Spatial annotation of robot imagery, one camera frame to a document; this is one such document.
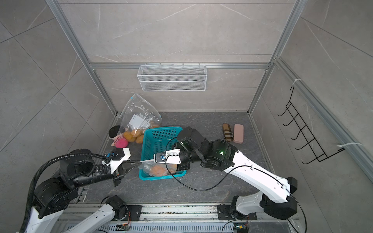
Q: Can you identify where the yellow potato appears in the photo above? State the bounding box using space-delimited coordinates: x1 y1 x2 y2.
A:
136 134 144 144

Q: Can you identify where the wrinkled potato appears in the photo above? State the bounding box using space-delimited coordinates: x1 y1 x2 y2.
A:
150 165 169 177

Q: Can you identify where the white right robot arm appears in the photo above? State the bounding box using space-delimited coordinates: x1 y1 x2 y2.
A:
175 127 302 220

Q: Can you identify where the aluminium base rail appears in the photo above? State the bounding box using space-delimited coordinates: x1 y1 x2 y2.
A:
52 202 301 233

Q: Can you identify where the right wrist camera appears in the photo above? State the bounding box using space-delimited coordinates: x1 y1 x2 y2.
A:
153 149 181 164

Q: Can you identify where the white wire mesh shelf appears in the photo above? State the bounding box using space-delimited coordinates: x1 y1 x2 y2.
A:
137 65 208 92

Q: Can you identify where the brown cylindrical bottle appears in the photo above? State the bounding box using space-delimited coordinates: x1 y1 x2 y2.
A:
222 123 234 142

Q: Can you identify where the plush doll pink black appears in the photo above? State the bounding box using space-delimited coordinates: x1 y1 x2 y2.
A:
108 125 129 148

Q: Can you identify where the black corrugated cable hose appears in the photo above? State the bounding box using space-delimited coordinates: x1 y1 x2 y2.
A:
18 153 107 233

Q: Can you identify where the black wire hook rack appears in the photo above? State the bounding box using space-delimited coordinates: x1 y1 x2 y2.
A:
277 86 345 165

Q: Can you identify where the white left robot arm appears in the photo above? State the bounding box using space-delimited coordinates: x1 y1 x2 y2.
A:
19 148 142 233

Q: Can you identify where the pink dotted clear bag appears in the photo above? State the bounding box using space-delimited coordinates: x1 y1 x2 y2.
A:
139 160 177 177

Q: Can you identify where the smooth brown potato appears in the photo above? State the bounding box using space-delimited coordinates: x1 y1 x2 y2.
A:
122 131 136 142

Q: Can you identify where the teal plastic basket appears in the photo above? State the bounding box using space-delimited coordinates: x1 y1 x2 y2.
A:
139 126 187 181

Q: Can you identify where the pink rectangular box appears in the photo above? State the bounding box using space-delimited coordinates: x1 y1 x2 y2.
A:
233 124 244 144

